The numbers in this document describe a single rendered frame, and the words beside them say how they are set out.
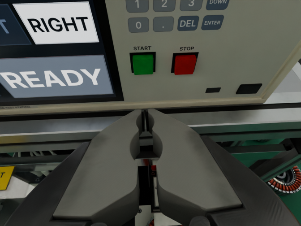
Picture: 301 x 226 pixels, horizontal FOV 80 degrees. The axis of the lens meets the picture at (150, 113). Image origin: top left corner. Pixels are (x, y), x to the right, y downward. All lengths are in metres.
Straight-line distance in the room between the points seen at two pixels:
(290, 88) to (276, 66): 0.09
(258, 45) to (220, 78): 0.04
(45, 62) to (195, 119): 0.16
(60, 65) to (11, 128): 0.10
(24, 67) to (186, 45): 0.14
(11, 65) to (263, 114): 0.26
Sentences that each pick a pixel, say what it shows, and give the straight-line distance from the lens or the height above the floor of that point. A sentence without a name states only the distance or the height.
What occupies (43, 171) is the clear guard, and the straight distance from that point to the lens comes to 0.27.
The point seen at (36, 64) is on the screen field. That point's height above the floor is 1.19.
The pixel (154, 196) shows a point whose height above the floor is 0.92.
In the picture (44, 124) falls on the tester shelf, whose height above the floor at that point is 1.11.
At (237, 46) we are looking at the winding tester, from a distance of 0.18.
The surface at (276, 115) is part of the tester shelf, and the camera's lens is 0.26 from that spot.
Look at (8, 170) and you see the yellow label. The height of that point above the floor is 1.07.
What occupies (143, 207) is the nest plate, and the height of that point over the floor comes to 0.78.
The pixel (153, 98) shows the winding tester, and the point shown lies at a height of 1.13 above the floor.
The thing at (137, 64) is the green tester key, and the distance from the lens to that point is 0.16.
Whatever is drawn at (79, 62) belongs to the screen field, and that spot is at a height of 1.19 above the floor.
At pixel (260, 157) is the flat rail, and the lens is 0.33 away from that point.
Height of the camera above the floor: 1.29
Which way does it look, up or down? 54 degrees down
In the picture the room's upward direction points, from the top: 1 degrees counter-clockwise
